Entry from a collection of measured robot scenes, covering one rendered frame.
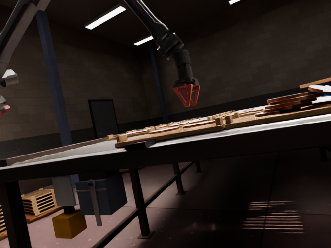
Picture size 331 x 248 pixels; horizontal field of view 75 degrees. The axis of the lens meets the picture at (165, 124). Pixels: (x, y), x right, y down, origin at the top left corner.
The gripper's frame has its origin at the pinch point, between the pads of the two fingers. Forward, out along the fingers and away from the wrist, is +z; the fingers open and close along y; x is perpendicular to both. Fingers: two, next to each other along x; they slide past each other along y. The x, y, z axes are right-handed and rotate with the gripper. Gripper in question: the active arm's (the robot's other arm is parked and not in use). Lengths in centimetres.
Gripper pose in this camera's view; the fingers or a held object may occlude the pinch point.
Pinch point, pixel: (190, 104)
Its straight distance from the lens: 82.3
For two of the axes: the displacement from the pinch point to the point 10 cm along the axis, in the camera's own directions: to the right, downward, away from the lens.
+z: 1.9, 9.8, 0.3
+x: 9.1, -1.7, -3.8
